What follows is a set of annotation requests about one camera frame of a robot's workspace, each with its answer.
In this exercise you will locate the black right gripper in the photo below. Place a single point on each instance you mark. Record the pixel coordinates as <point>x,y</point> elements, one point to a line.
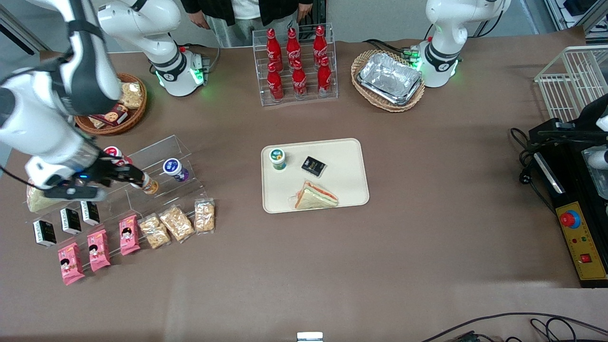
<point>105,171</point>

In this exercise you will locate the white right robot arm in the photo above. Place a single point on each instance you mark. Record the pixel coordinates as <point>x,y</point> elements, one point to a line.
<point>42,118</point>

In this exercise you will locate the red gum bottle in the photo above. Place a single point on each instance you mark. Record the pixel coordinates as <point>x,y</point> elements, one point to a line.
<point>113,152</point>

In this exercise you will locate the cream plastic tray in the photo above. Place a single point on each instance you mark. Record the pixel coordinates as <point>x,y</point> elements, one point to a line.
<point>342,156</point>

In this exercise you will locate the aluminium foil tray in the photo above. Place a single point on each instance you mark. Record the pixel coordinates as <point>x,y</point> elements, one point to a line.
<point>389,76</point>

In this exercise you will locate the person's right hand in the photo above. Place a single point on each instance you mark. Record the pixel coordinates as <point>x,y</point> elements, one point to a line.
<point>198,20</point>

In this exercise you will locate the person's left hand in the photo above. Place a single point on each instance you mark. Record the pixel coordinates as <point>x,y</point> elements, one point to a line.
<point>305,12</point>

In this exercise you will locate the orange yogurt cup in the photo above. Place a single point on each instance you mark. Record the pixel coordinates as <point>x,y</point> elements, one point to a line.
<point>151,186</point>

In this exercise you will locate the clear acrylic tiered shelf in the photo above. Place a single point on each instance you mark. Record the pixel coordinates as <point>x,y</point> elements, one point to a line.
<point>118,202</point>

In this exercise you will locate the purple yogurt cup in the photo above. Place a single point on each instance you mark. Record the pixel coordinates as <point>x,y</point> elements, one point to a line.
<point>172,166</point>

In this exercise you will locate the brown wicker basket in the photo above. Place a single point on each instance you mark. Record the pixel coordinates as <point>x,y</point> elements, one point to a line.
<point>389,108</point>
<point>109,130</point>

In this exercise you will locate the pink cartoon snack pack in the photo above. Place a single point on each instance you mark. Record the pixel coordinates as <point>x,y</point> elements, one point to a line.
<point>129,235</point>
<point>98,250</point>
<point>71,263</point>

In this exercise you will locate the clear bag of peanut brittle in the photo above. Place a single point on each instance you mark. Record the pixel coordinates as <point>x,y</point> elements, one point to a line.
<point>204,216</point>
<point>154,232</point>
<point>133,95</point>
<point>176,223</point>

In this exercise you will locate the red cookie box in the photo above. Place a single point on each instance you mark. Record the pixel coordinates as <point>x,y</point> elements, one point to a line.
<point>111,116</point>

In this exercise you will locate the wrapped triangle sandwich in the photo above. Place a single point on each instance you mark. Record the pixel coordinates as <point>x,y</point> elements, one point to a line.
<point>316,197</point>
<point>38,202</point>

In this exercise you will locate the person in dark jacket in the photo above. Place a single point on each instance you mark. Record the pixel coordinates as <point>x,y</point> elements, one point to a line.
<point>223,33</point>

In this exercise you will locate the red cola bottle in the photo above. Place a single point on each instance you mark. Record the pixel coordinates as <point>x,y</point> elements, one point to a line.
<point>324,78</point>
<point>293,47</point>
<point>274,50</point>
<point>275,85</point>
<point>319,45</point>
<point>299,83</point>

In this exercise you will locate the flat black snack pack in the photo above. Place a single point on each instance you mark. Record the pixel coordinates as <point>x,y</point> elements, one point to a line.
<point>313,166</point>

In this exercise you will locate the clear acrylic bottle rack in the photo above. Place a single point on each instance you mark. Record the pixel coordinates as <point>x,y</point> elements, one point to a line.
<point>308,100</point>

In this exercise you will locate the small white device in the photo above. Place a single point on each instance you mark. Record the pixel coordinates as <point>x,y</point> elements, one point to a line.
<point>309,337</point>

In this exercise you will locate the red emergency stop button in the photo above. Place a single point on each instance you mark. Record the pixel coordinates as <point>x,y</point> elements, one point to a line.
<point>569,219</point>

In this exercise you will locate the black yellow control box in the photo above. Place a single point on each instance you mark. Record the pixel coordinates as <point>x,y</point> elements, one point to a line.
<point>582,247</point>

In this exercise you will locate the black clamp stand device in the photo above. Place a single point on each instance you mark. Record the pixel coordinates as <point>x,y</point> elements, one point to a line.
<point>593,111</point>

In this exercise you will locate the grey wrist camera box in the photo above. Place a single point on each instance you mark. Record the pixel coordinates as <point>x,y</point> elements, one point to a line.
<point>76,192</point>

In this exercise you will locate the dark metal frame bar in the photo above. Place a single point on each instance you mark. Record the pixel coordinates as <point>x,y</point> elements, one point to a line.
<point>16,39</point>

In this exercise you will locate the aluminium frame rack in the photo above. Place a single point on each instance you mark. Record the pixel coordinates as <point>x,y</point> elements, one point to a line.
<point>596,16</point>

